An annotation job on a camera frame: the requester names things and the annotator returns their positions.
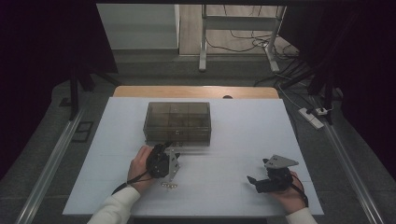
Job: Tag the brown translucent drawer box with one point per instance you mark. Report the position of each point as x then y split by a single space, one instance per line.
177 119

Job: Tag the white table board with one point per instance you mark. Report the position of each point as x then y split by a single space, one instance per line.
243 137

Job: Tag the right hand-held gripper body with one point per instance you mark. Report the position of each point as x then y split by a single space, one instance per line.
275 183

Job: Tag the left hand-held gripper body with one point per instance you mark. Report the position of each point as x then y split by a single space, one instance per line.
160 165

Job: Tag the aluminium floor rail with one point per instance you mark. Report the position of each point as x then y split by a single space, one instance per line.
351 168
53 165

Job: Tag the white plug adapter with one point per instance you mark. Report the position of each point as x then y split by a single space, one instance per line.
322 111

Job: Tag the white metal desk frame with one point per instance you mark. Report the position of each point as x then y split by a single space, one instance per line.
203 46

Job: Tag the white cabinet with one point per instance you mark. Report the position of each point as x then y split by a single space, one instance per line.
140 31

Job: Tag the dark curtain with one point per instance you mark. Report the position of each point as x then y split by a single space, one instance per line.
37 62
358 62

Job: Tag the person's left hand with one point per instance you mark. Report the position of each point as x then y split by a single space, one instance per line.
137 171

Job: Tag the white power strip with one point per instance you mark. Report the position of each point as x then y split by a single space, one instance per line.
309 118

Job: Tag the black metal stand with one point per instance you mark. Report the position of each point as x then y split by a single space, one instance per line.
73 93
327 87

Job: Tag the brown translucent drawer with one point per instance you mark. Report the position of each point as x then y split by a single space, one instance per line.
194 144

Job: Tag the dark floor socket plate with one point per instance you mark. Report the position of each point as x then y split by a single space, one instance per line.
82 131

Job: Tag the person's right hand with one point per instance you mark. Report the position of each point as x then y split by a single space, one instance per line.
292 199

